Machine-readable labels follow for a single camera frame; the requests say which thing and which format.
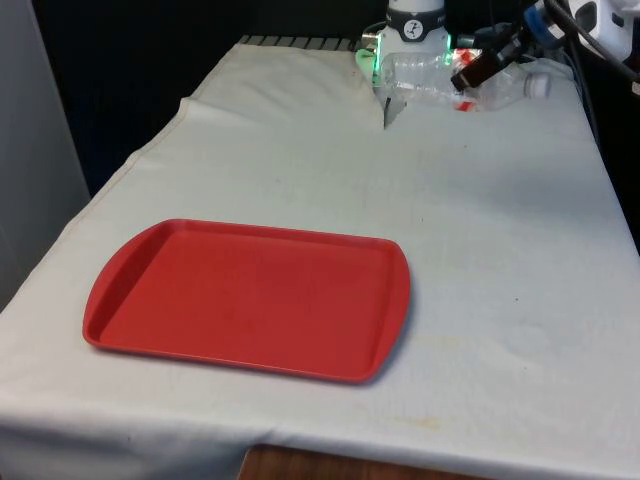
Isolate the clear plastic bottle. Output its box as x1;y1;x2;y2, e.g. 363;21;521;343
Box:
375;49;555;114

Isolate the red tray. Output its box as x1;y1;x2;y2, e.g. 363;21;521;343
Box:
81;217;413;386

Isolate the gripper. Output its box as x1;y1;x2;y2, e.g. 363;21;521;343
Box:
450;0;569;92

